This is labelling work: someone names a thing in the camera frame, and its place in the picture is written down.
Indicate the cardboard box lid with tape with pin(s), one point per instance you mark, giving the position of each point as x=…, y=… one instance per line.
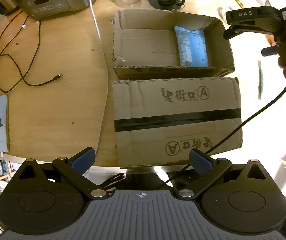
x=158, y=122

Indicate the small blue wipes packet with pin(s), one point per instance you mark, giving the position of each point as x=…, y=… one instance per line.
x=260, y=86

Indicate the large blue wipes packet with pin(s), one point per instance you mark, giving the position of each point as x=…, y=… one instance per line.
x=191, y=48

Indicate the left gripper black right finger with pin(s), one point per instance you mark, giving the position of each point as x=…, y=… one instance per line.
x=209, y=169

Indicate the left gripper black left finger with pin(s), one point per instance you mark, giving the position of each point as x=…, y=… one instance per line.
x=73, y=170

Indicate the open cardboard box tray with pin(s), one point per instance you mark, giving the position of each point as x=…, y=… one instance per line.
x=145, y=45

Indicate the light blue smartphone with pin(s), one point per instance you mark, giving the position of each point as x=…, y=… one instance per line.
x=4, y=137

